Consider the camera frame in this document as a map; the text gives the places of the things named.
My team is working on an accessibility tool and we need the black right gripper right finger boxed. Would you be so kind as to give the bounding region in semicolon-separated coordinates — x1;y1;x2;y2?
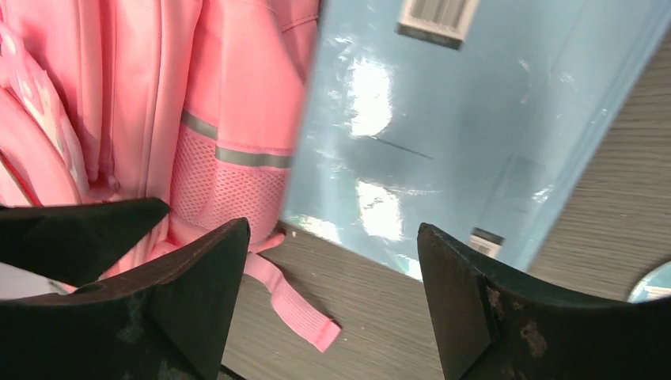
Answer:
417;223;670;379

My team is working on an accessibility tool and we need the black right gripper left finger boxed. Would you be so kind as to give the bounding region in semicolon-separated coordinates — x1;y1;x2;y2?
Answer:
1;218;250;379

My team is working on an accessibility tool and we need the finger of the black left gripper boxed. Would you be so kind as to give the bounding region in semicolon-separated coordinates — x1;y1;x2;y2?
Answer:
1;198;169;287

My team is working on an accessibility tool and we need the pink student backpack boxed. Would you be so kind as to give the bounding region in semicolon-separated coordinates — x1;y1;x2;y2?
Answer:
1;1;340;352

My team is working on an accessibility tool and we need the light blue thin notebook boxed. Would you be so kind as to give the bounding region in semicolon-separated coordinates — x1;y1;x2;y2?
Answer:
282;1;670;279

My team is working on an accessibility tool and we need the blue correction tape pack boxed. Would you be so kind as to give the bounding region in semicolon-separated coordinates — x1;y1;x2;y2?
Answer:
627;261;671;303

